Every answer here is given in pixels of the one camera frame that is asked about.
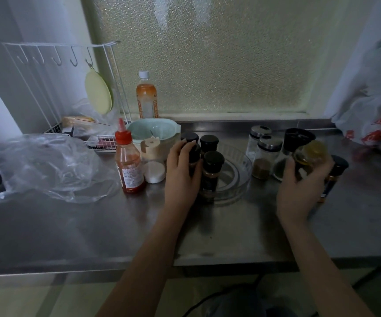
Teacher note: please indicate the person's left hand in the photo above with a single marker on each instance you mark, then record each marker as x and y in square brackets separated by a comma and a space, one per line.
[179, 184]

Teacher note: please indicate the person's right hand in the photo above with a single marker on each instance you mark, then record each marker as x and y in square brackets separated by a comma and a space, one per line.
[296, 198]

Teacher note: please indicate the person's right thumb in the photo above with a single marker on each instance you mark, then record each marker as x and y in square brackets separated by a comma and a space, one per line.
[289, 170]

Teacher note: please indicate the person's left thumb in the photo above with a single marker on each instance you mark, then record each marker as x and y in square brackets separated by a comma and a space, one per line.
[198, 179]

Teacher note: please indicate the black-capped spice bottle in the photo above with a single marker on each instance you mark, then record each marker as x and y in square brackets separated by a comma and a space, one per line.
[190, 136]
[209, 143]
[195, 155]
[212, 171]

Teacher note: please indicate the yellow oil bottle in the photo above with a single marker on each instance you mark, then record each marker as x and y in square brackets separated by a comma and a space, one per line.
[309, 153]

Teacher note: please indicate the person's right forearm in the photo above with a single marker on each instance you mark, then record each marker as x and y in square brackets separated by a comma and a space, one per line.
[322, 270]

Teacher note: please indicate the person's left forearm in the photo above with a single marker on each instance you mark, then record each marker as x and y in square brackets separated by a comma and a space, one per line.
[147, 264]

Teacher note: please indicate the silver-lidded glass jar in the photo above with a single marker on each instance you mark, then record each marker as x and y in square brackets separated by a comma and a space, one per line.
[265, 158]
[256, 138]

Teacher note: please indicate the black-lidded glass jar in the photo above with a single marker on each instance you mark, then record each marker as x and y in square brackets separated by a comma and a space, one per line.
[294, 138]

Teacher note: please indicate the clear round turntable tray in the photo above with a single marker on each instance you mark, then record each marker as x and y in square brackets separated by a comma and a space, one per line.
[235, 174]

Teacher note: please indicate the dark bottle with black cap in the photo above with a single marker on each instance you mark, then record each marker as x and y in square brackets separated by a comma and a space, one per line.
[334, 174]

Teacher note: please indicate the clear jar with beige cap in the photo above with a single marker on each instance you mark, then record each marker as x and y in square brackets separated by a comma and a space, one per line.
[153, 161]

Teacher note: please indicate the mint green bowl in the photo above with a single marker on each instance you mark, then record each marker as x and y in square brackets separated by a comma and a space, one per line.
[154, 130]

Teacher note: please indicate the red sauce squeeze bottle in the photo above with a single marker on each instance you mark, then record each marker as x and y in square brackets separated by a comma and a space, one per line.
[129, 161]

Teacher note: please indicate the orange drink bottle white cap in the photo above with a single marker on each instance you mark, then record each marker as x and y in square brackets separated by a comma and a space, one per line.
[146, 98]

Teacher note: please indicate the white plastic bag red print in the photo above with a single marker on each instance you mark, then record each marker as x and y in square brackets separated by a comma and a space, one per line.
[372, 105]

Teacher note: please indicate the frosted glass window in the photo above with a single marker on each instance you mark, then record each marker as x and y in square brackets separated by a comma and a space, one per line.
[216, 52]

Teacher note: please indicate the pale green round plate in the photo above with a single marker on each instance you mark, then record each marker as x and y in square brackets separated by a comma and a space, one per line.
[98, 92]

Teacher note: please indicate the wooden board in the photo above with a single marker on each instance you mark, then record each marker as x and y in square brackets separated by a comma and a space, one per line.
[78, 121]

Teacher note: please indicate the clear plastic bag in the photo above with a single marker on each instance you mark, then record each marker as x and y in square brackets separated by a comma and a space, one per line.
[48, 168]

